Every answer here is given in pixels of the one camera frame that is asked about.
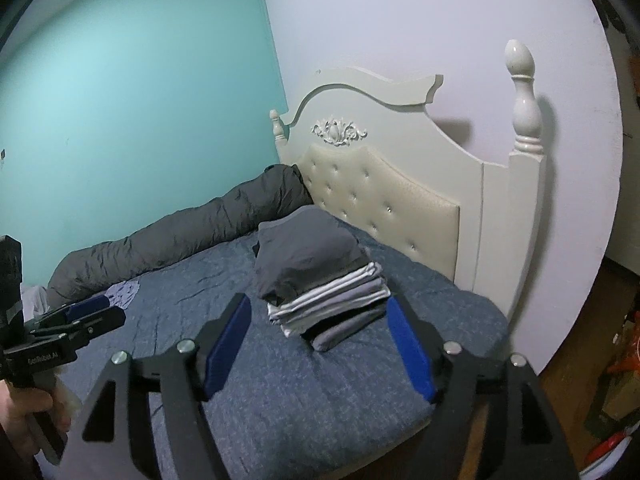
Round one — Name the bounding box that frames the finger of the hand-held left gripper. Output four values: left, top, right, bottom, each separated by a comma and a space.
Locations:
29, 306, 127, 347
37, 294, 112, 330

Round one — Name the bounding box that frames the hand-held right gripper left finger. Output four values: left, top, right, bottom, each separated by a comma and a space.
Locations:
60, 294, 253, 480

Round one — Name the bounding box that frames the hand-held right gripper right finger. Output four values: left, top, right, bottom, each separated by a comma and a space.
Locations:
387, 297, 581, 480

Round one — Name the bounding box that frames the stack of clothes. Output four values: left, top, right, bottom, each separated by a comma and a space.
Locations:
265, 260, 394, 354

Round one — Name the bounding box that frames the person's left hand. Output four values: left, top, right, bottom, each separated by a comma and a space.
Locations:
0, 375, 82, 457

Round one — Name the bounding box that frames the light patterned cloth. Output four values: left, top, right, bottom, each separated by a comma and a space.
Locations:
104, 280, 142, 311

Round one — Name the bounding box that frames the white bed sheet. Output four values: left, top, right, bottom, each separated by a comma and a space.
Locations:
20, 285, 55, 317

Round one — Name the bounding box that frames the blue-grey bed blanket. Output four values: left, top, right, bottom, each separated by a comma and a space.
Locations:
37, 220, 512, 480

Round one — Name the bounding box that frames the rolled grey duvet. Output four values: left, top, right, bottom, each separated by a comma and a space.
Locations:
47, 164, 316, 309

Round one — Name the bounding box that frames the white bed headboard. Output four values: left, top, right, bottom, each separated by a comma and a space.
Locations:
269, 39, 549, 356

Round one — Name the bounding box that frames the cardboard box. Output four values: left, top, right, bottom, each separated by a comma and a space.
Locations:
597, 355, 640, 423

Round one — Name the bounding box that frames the red and white object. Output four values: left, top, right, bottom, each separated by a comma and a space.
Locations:
584, 427, 637, 467

